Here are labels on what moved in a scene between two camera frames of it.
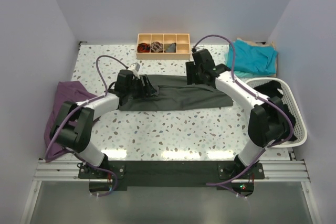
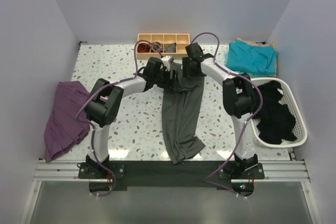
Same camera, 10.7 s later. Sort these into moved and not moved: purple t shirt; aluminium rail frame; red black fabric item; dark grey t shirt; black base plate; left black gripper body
Moved: left black gripper body; dark grey t shirt
Not moved: aluminium rail frame; red black fabric item; black base plate; purple t shirt
